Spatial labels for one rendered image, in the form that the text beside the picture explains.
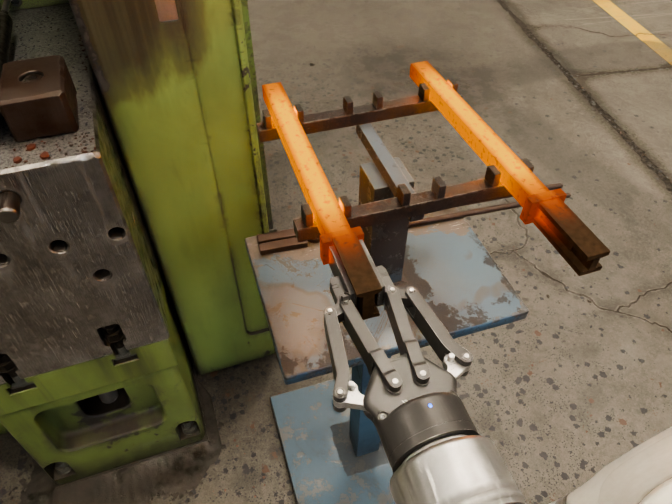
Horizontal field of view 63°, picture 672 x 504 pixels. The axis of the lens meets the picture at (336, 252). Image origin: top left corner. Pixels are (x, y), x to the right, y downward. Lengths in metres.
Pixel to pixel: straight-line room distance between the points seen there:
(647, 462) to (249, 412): 1.29
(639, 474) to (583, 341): 1.47
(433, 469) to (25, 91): 0.71
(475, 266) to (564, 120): 1.82
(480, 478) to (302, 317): 0.50
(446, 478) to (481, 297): 0.53
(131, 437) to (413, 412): 1.07
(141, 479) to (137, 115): 0.90
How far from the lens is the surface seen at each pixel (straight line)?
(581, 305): 1.90
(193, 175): 1.12
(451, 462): 0.42
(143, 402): 1.41
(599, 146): 2.61
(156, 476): 1.53
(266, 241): 0.96
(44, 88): 0.87
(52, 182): 0.86
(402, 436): 0.45
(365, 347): 0.50
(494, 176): 0.70
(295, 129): 0.75
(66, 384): 1.22
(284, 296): 0.89
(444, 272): 0.93
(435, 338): 0.52
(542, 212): 0.68
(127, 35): 0.97
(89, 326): 1.08
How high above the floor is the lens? 1.37
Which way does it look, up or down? 46 degrees down
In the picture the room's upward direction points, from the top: straight up
